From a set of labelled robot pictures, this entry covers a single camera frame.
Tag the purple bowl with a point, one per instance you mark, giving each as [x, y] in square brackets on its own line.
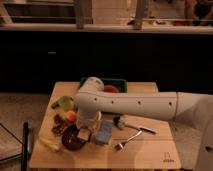
[70, 140]

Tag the green plastic tray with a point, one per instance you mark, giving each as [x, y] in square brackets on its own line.
[118, 83]

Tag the white cup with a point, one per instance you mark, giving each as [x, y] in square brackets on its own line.
[99, 116]

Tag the orange fruit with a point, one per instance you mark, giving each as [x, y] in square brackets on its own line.
[71, 116]

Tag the orange bowl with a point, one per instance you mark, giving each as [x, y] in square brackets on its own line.
[111, 89]

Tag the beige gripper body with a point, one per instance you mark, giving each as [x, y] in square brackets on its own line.
[87, 121]

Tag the black handled dish brush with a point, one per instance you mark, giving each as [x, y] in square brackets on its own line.
[119, 123]

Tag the dark brown board eraser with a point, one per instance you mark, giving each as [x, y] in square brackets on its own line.
[84, 134]

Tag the brown toy grapes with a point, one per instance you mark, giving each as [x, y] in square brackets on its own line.
[59, 125]

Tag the blue sponge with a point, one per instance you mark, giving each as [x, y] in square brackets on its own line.
[104, 133]

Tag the silver fork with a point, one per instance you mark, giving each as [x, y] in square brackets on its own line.
[122, 144]

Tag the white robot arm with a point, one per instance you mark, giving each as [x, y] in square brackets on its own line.
[192, 109]

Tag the green toy vegetable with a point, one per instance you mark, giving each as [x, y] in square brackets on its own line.
[64, 102]

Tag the black chair frame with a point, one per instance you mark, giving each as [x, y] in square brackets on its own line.
[23, 155]

